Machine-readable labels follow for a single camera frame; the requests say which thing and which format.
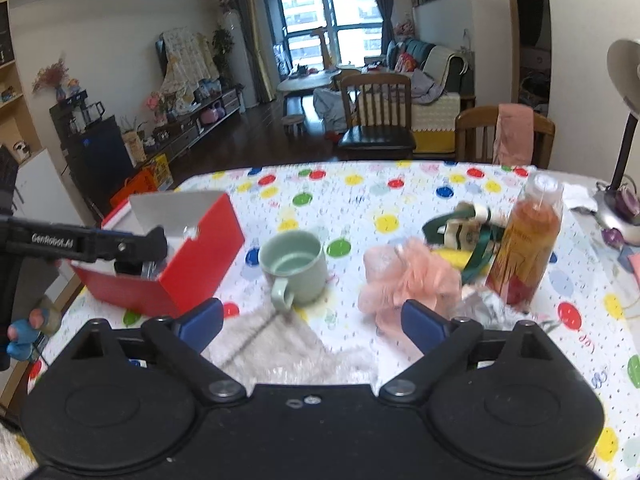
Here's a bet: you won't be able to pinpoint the wooden wall shelf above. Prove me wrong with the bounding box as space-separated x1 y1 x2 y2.
0 0 43 161

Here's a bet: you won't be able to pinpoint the large window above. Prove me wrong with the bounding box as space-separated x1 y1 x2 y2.
263 0 383 68

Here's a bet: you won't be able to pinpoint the black cabinet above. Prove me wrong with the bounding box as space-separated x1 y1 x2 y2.
50 102 136 216

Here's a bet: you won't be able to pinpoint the brown paper bag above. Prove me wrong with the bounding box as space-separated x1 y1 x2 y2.
122 130 146 163

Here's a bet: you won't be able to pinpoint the dried flower vase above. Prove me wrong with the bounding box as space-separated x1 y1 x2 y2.
32 57 71 103

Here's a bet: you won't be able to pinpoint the sofa with cream cover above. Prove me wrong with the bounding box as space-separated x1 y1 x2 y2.
385 39 476 153

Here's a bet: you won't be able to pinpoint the pale green cup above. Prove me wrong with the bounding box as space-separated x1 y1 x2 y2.
257 231 328 312

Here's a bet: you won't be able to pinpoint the white standing air conditioner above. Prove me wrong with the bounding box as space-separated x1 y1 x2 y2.
223 10 260 111

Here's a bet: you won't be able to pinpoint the pink bath pouf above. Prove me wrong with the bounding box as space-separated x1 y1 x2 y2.
357 238 463 333

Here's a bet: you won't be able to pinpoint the wooden giraffe figure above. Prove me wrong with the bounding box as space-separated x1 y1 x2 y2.
310 26 341 73

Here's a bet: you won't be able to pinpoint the patterned cloth cover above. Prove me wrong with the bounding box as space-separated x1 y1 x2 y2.
160 27 221 111

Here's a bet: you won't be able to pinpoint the wooden chair with towel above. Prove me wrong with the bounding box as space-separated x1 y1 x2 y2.
454 105 556 168

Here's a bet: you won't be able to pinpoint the orange plastic crate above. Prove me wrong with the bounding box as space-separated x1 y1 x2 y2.
109 169 158 208

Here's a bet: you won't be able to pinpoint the red storage box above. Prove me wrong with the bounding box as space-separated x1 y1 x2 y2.
70 191 246 318

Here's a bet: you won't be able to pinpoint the printed cloth bag green straps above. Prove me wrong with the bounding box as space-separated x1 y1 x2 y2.
421 201 506 286

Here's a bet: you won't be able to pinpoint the black coffee maker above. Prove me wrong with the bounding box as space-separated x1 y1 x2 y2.
62 89 106 133

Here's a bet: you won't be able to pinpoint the silver desk lamp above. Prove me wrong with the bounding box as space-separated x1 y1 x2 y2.
592 39 640 233

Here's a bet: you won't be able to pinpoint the person's left hand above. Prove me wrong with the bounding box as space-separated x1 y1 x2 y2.
27 296 63 337

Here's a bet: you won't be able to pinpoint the grey fuzzy cloth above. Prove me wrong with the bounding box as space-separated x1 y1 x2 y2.
202 305 376 386

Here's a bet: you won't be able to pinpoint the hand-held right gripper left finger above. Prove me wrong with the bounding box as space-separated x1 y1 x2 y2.
70 298 247 406

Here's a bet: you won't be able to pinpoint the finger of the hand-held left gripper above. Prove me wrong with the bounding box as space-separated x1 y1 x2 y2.
97 226 168 277

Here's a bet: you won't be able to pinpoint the wooden chair dark seat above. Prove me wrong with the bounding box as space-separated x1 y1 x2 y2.
337 72 417 160

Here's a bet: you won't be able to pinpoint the white bedding bundle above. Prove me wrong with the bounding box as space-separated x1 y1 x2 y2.
314 85 351 131

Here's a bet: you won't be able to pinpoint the orange drink bottle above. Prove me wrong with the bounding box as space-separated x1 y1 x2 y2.
486 172 565 311

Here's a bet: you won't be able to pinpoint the yellow box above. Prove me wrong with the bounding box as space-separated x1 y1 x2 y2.
145 154 173 186

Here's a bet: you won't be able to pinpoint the pink flowers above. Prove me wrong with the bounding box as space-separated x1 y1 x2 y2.
146 91 171 126

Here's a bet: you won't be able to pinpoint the pink notebook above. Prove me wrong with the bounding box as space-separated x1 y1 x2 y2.
620 247 640 306

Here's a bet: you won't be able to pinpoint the low television cabinet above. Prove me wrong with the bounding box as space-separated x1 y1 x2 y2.
150 87 246 161

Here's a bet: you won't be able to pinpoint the pink towel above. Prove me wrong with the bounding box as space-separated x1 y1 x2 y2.
492 103 537 167

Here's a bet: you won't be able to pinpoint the round coffee table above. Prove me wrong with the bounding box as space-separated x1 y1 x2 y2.
276 72 346 106

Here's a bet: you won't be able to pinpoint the potted green plant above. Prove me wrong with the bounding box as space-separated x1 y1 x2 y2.
212 27 236 86

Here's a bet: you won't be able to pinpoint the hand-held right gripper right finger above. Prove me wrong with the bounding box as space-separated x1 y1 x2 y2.
379 299 556 406

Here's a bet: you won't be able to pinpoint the white tissue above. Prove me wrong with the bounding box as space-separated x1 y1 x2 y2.
562 182 598 211

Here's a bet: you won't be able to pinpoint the white cabinet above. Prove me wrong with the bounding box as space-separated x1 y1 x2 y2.
15 147 96 228

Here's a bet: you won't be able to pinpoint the polka dot tablecloth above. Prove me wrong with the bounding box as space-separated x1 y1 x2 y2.
25 160 640 480

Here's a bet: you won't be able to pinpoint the grey and yellow curtain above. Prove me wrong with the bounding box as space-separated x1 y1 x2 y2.
231 0 273 106

